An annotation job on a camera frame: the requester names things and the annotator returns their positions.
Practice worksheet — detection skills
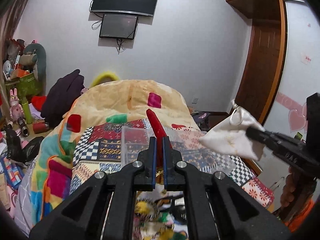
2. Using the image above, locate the white satin drawstring pouch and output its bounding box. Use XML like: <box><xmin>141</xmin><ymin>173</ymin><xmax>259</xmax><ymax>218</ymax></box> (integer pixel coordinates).
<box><xmin>199</xmin><ymin>100</ymin><xmax>265</xmax><ymax>161</ymax></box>

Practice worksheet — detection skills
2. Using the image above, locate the grey backpack on floor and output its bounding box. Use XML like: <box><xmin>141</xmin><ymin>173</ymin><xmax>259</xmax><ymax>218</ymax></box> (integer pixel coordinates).
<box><xmin>190</xmin><ymin>109</ymin><xmax>210</xmax><ymax>132</ymax></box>

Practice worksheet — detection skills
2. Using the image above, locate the patterned patchwork tablecloth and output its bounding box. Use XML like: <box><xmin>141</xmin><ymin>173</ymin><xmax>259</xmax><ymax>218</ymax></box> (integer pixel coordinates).
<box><xmin>69</xmin><ymin>118</ymin><xmax>275</xmax><ymax>240</ymax></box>

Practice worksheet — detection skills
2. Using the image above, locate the clear plastic storage bin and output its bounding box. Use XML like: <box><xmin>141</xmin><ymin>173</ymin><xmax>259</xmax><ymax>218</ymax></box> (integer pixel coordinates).
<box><xmin>120</xmin><ymin>126</ymin><xmax>241</xmax><ymax>173</ymax></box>

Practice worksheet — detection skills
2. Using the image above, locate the brown wooden door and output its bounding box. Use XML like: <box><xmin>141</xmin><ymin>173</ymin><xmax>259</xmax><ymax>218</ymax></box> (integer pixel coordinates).
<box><xmin>235</xmin><ymin>20</ymin><xmax>281</xmax><ymax>124</ymax></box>

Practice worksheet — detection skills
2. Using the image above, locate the white sliding wardrobe door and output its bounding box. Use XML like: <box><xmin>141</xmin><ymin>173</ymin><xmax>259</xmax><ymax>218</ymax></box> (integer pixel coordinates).
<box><xmin>265</xmin><ymin>0</ymin><xmax>319</xmax><ymax>138</ymax></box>

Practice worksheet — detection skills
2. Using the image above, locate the dark purple jacket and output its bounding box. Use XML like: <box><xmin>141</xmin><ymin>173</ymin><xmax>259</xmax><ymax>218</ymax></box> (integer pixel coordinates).
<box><xmin>41</xmin><ymin>69</ymin><xmax>84</xmax><ymax>128</ymax></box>

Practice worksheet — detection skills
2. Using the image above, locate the green cylinder bottle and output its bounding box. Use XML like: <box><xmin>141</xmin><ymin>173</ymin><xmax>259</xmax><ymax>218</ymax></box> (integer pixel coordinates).
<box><xmin>22</xmin><ymin>97</ymin><xmax>33</xmax><ymax>124</ymax></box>

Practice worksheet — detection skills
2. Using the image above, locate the pink bunny toy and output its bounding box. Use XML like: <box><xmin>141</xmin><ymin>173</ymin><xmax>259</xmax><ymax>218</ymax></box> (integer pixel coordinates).
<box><xmin>10</xmin><ymin>88</ymin><xmax>24</xmax><ymax>122</ymax></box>

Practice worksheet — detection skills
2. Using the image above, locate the green cardboard box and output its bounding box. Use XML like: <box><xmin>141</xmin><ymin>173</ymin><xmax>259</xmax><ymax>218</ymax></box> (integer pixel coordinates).
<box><xmin>5</xmin><ymin>73</ymin><xmax>43</xmax><ymax>101</ymax></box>

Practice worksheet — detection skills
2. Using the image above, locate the grey dinosaur plush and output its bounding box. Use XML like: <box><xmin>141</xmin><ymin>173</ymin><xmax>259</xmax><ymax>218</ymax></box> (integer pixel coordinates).
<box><xmin>19</xmin><ymin>43</ymin><xmax>47</xmax><ymax>88</ymax></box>

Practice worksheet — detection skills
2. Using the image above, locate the striped red curtain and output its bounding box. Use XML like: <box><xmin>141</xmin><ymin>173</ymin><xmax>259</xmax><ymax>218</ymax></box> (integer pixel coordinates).
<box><xmin>0</xmin><ymin>0</ymin><xmax>38</xmax><ymax>86</ymax></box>

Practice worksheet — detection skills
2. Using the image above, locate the wall power socket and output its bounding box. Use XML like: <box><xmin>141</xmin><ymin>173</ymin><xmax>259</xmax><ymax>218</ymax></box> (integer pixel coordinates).
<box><xmin>191</xmin><ymin>98</ymin><xmax>198</xmax><ymax>104</ymax></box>

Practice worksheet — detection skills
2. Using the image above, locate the small wall monitor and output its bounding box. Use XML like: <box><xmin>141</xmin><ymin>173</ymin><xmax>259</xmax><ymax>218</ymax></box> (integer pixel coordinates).
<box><xmin>99</xmin><ymin>14</ymin><xmax>138</xmax><ymax>40</ymax></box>

